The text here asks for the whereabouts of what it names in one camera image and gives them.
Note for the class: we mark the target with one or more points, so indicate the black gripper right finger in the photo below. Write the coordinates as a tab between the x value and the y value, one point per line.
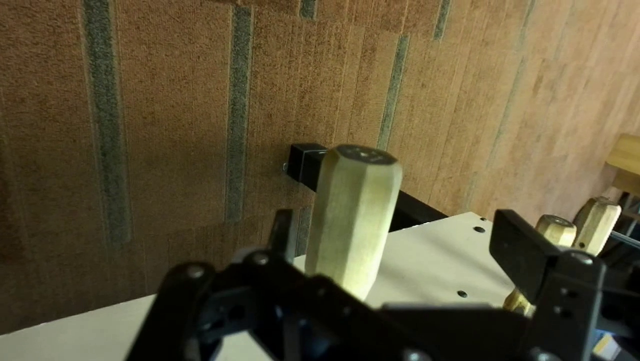
523	253

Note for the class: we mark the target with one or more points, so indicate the light wooden furniture piece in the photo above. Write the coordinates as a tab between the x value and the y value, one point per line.
626	158

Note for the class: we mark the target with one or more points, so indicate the beige foosball table cabinet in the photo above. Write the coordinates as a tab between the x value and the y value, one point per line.
432	261

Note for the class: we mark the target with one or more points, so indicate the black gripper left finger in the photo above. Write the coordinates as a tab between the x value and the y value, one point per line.
282	234

